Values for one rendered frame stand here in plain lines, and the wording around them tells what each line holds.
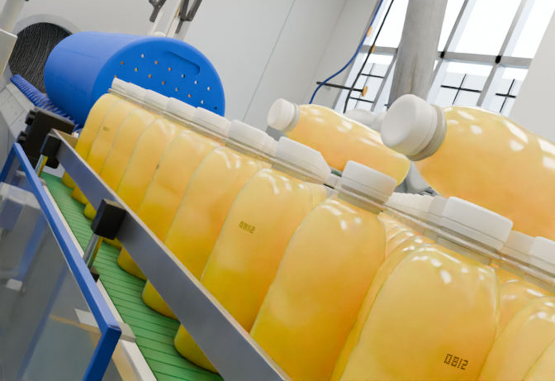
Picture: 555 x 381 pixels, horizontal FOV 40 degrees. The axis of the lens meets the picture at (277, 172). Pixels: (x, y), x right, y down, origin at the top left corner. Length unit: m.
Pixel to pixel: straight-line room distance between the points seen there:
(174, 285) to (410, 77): 1.46
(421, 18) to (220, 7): 5.16
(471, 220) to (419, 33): 1.58
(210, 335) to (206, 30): 6.56
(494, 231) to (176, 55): 1.23
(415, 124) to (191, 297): 0.20
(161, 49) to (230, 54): 5.53
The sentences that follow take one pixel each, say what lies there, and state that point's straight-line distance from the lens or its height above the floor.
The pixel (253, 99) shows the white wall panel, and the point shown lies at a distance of 7.24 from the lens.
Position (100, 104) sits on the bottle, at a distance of 1.37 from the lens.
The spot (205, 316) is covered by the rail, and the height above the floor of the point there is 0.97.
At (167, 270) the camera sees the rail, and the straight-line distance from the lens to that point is 0.62.
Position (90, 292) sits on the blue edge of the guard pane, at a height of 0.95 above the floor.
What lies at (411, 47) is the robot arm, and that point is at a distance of 2.00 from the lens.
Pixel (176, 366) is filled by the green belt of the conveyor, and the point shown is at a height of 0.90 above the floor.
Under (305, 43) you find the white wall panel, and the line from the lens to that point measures 7.42.
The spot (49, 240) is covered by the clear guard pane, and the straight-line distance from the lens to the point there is 0.76.
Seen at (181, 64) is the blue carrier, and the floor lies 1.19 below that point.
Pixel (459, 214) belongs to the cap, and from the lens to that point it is 0.44.
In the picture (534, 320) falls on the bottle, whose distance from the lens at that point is 0.42.
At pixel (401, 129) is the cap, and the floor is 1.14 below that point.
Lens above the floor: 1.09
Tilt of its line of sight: 1 degrees down
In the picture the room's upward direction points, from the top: 23 degrees clockwise
